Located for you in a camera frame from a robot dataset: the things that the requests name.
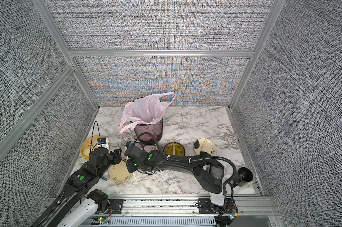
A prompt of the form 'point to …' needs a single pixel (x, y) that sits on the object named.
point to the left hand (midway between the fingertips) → (119, 149)
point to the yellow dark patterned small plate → (179, 149)
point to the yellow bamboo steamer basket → (88, 145)
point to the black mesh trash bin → (156, 129)
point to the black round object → (244, 175)
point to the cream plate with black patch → (205, 144)
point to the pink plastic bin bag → (149, 110)
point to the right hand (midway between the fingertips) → (126, 161)
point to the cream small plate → (119, 173)
